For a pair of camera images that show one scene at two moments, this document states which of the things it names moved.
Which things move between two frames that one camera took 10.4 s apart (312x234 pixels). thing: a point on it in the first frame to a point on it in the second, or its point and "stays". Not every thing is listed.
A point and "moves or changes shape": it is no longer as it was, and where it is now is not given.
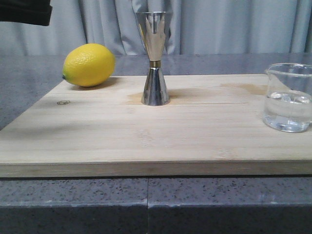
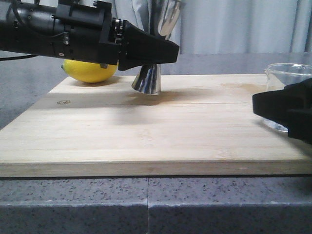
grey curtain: x=192 y=27 stays
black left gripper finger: x=37 y=12 to x=141 y=48
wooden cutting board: x=213 y=126 stays
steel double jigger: x=152 y=25 moves or changes shape
